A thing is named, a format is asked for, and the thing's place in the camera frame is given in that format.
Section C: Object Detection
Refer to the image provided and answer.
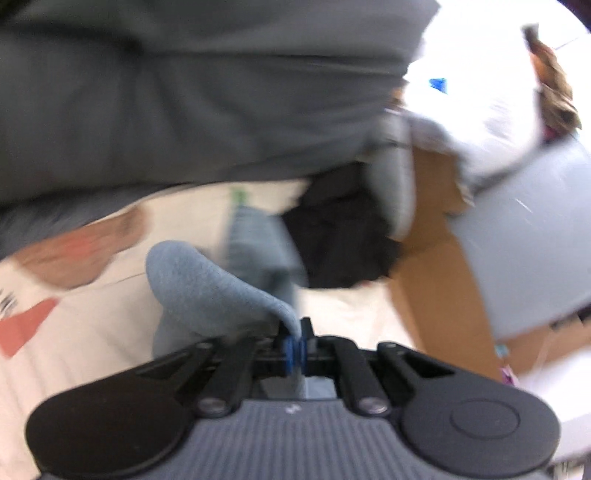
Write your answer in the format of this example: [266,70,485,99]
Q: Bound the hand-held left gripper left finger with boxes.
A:
[134,318,297,418]

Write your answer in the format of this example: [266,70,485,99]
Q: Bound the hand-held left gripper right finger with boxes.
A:
[297,316,455,416]

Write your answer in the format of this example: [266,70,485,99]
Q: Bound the blue denim jeans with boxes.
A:
[147,205,338,401]

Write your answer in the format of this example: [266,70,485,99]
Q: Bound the black garment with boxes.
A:
[281,164,404,289]

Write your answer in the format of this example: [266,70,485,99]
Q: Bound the brown cardboard box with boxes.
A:
[385,138,591,384]

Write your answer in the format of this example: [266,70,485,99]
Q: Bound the white printed bedsheet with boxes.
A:
[0,178,416,480]

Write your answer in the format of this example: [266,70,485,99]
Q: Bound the light grey garment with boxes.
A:
[367,111,419,241]

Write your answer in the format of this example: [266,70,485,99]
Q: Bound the dark grey garment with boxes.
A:
[0,0,441,259]

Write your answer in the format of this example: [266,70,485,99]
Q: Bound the brown patterned cloth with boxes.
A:
[522,24,583,137]

